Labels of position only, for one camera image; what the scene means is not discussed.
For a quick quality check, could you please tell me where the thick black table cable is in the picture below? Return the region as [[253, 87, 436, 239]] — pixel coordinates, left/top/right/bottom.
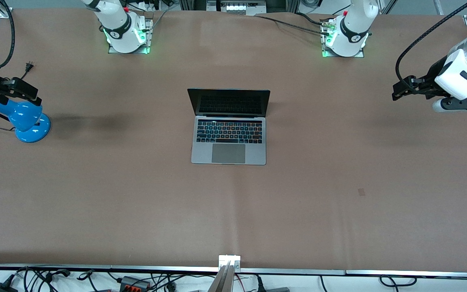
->
[[296, 12, 328, 26]]

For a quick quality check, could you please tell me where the black cable loop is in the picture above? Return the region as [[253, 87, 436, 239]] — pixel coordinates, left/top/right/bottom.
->
[[379, 275, 417, 288]]

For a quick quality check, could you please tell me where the aluminium profile bar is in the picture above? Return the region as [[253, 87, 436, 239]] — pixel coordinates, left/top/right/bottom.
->
[[207, 254, 242, 292]]

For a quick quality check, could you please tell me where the black lamp power cord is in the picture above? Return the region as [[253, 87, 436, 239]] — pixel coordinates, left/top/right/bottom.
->
[[0, 61, 36, 132]]

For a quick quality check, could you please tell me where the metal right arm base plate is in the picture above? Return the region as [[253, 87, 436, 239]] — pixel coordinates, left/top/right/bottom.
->
[[107, 18, 154, 54]]

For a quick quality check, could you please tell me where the blue desk lamp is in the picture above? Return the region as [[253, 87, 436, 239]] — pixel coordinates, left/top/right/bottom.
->
[[0, 97, 51, 143]]

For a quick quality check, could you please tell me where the black cable bundle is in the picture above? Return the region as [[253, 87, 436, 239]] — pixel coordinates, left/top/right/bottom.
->
[[15, 266, 73, 292]]

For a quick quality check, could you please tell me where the thin black table cable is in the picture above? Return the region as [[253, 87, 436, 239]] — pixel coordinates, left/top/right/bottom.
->
[[254, 15, 331, 38]]

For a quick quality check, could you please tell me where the metal table edge rail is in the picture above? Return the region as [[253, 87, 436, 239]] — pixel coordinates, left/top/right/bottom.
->
[[0, 264, 467, 280]]

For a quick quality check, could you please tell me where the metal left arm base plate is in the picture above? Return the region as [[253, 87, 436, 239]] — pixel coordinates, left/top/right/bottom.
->
[[321, 16, 366, 58]]

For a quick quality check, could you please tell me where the grey electronics box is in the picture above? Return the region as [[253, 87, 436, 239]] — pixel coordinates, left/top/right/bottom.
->
[[207, 0, 267, 16]]

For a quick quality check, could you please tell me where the black orange connector box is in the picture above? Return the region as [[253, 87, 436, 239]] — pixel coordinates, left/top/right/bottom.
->
[[119, 276, 152, 291]]

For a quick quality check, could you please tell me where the grey laptop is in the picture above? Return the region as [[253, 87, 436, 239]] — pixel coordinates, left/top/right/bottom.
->
[[187, 88, 271, 165]]

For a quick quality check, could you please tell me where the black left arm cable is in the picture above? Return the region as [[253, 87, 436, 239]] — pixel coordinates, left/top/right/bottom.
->
[[395, 0, 467, 86]]

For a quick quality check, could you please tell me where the brown table cover sheet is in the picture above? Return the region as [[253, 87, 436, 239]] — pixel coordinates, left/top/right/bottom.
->
[[0, 8, 467, 273]]

